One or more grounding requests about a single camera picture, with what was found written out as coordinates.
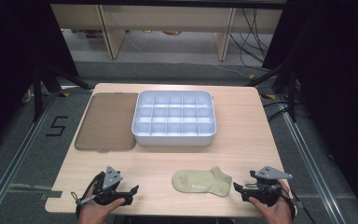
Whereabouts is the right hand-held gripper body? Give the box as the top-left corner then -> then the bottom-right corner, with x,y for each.
245,165 -> 294,208

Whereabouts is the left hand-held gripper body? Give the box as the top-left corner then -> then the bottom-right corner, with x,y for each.
91,165 -> 124,206

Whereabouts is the pale green sock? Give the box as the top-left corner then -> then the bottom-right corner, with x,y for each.
171,166 -> 233,198

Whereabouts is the white divided storage box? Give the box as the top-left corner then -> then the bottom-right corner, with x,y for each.
131,90 -> 217,147

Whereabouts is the person's right hand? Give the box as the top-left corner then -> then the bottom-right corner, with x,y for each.
248,179 -> 294,224

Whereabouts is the person's left hand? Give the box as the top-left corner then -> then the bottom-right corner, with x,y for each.
78,186 -> 126,224

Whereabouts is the brown translucent box lid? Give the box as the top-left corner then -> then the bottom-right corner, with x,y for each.
74,91 -> 140,153

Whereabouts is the black metal stand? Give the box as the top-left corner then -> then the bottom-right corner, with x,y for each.
245,62 -> 298,123
32,62 -> 91,123

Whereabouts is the black curtain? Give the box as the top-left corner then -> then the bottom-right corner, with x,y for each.
261,0 -> 358,223
0,0 -> 79,157

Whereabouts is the beige wooden desk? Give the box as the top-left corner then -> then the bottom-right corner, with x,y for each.
49,3 -> 284,63

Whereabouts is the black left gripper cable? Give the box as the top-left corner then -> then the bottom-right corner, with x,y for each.
70,171 -> 106,217

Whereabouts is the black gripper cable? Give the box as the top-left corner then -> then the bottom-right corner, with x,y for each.
70,171 -> 106,217
279,186 -> 317,224

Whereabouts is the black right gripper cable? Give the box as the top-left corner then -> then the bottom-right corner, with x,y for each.
279,186 -> 317,224

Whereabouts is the aluminium floor rail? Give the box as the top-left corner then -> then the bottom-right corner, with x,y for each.
0,92 -> 61,224
275,95 -> 347,224

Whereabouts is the black cable bundle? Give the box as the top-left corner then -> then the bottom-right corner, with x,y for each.
228,8 -> 275,73

